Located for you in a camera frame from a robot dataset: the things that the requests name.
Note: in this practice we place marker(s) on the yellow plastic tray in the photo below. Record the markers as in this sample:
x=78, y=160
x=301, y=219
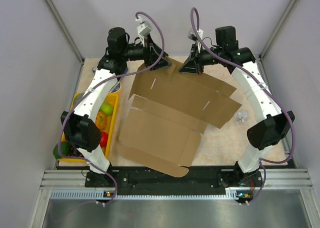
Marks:
x=113, y=99

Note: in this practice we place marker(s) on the blue tape roll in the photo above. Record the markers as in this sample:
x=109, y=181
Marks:
x=117, y=88

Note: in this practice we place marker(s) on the green cantaloupe melon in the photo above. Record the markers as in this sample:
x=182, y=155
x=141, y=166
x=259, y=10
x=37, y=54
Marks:
x=77, y=98

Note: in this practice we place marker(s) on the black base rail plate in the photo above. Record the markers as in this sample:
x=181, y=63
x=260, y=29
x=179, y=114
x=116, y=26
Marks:
x=199, y=180

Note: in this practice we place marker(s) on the right aluminium frame post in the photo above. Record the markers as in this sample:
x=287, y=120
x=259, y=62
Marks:
x=279, y=26

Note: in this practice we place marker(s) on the brown cardboard box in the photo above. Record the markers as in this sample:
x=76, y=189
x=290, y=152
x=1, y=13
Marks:
x=170, y=111

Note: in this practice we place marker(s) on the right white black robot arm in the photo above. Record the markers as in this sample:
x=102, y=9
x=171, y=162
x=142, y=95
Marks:
x=272, y=124

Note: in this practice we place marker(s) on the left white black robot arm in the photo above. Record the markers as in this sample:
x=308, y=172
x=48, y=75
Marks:
x=80, y=129

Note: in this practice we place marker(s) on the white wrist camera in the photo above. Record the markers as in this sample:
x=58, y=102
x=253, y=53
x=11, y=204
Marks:
x=196, y=36
x=143, y=30

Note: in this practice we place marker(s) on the left aluminium frame post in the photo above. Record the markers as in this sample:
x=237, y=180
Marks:
x=63, y=28

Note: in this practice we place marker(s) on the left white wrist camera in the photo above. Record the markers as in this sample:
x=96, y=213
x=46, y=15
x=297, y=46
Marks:
x=143, y=30

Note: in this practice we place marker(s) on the green lime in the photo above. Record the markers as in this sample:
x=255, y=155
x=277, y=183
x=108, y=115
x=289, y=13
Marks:
x=64, y=150

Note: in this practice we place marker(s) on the white slotted cable duct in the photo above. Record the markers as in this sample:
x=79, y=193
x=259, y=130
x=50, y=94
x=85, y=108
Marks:
x=93, y=194

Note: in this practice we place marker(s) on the orange toy pineapple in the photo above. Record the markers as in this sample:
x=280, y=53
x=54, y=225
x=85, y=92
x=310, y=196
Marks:
x=101, y=120

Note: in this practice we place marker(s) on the aluminium frame post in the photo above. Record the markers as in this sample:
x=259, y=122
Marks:
x=63, y=28
x=279, y=26

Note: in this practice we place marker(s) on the red tomato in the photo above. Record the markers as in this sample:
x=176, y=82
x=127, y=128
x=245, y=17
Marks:
x=104, y=139

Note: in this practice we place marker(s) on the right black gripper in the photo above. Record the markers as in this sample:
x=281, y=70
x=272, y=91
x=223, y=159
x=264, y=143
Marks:
x=190, y=65

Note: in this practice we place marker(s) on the purple grape bunch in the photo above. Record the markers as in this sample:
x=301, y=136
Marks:
x=73, y=152

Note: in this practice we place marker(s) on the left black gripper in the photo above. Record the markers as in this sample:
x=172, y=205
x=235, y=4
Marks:
x=150, y=53

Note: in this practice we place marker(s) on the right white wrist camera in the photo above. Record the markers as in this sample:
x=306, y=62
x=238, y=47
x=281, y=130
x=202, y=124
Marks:
x=196, y=36

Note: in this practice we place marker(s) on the clear plastic wrapper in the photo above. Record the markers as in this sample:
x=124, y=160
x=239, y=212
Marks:
x=241, y=117

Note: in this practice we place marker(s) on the green apple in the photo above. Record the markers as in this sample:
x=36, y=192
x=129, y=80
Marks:
x=107, y=108

